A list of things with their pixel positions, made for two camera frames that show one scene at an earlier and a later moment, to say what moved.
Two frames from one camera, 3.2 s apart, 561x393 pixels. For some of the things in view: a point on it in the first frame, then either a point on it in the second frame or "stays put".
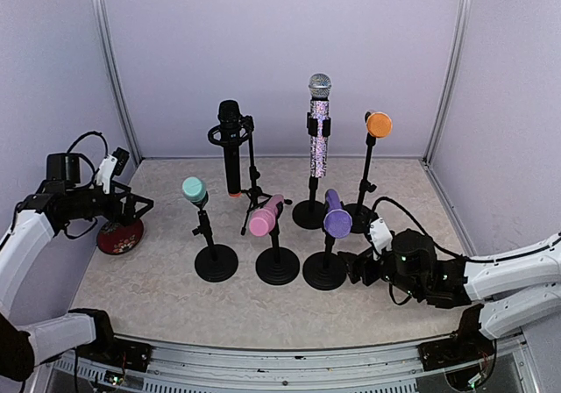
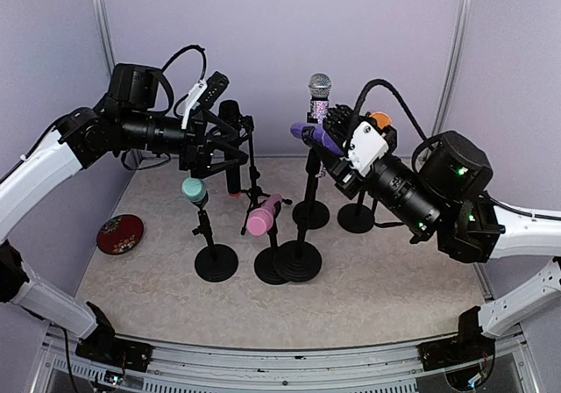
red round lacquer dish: [115, 239] stays put
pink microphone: [262, 220] stays put
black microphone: [230, 117] stays put
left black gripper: [126, 216] -> [199, 158]
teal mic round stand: [216, 263] stays put
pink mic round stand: [278, 266] stays put
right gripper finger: [355, 276] -> [330, 161]
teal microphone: [194, 189] stays put
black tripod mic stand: [247, 125] stays put
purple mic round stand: [325, 270] -> [300, 260]
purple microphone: [337, 222] -> [320, 136]
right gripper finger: [352, 261] -> [339, 122]
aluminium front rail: [516, 359] stays put
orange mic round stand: [362, 214] stays put
